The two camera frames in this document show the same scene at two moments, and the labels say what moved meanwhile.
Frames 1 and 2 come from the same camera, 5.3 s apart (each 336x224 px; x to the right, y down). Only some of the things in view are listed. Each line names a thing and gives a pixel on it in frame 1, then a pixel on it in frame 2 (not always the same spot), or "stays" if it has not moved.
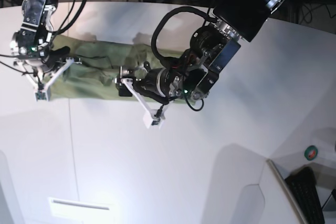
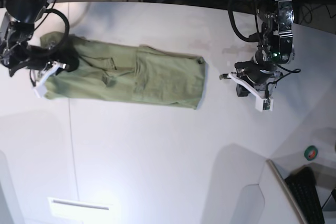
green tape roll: x=311 y=152 stays
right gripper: x=159 y=84 -> x=257 y=74
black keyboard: x=303 y=183 stays
